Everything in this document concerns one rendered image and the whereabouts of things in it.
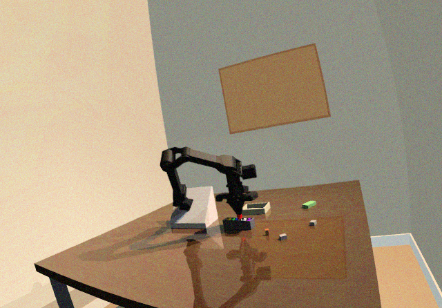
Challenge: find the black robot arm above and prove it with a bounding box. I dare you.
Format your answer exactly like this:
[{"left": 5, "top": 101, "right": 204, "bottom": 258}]
[{"left": 160, "top": 147, "right": 257, "bottom": 211}]

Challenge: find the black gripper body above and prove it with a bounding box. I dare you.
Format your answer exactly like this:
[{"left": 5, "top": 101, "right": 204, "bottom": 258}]
[{"left": 215, "top": 180, "right": 258, "bottom": 202}]

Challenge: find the light green rectangular block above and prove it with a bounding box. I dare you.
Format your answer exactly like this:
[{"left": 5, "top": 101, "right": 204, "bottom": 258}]
[{"left": 302, "top": 201, "right": 316, "bottom": 209}]

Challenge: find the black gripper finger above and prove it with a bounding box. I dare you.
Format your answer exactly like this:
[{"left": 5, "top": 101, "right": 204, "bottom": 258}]
[
  {"left": 227, "top": 199, "right": 239, "bottom": 215},
  {"left": 236, "top": 200, "right": 245, "bottom": 215}
]

